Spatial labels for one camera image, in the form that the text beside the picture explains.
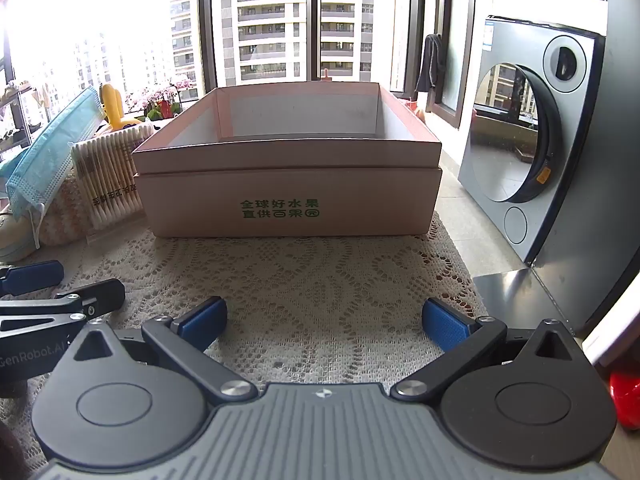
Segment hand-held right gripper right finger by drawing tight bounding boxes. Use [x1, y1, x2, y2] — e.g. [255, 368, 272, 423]
[390, 298, 581, 406]

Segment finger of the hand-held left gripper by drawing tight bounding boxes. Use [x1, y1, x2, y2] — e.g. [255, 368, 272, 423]
[0, 279, 126, 334]
[0, 260, 65, 297]

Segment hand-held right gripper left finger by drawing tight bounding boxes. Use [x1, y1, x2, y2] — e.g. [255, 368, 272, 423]
[74, 296, 257, 406]

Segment cotton swab pack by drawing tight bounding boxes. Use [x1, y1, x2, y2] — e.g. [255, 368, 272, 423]
[70, 122, 157, 227]

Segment blue face mask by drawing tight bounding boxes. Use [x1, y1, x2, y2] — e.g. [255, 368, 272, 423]
[5, 85, 108, 252]

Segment pink cardboard box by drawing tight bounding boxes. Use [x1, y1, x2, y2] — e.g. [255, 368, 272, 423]
[131, 81, 444, 238]

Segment orange white knitted cloth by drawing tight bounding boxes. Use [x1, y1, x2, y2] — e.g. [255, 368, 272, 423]
[37, 167, 96, 247]

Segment white lace tablecloth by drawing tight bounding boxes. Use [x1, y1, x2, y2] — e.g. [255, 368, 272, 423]
[0, 210, 488, 473]

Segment metal shelf rack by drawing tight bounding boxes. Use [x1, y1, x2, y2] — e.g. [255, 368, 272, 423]
[0, 79, 51, 163]

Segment yellow plush toy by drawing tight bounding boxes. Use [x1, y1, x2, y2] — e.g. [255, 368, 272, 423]
[99, 82, 143, 129]

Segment red object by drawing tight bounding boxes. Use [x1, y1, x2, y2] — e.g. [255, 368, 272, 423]
[607, 369, 640, 431]

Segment pink potted flowers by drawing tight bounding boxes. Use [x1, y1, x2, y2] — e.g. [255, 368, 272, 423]
[125, 77, 193, 121]

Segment silver washing machine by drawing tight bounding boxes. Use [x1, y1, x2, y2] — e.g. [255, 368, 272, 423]
[457, 14, 613, 332]

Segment dark hanging cloth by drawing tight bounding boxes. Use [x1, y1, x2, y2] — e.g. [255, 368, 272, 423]
[415, 33, 447, 93]

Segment frosted glass window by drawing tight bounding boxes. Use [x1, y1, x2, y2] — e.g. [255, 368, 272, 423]
[434, 0, 494, 129]

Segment black framed large window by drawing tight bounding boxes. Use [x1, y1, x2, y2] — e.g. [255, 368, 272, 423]
[0, 0, 426, 111]

